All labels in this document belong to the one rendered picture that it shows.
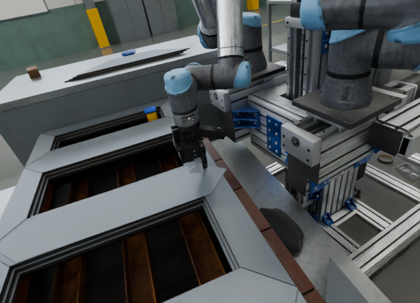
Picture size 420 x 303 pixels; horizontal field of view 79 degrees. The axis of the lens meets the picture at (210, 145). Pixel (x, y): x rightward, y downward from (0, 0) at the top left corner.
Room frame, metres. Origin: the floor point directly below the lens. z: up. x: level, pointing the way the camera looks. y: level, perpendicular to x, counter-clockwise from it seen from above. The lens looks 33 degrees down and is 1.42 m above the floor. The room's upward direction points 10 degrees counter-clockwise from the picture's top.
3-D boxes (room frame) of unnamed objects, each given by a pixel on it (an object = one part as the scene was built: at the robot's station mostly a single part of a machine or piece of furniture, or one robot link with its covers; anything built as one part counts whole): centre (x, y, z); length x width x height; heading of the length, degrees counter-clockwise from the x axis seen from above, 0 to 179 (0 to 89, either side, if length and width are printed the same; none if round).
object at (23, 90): (1.71, 0.52, 1.03); 1.30 x 0.60 x 0.04; 104
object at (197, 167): (0.66, 0.05, 0.90); 0.06 x 0.03 x 0.09; 104
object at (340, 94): (0.70, -0.44, 1.09); 0.15 x 0.15 x 0.10
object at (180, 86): (0.68, 0.05, 1.17); 0.09 x 0.08 x 0.11; 161
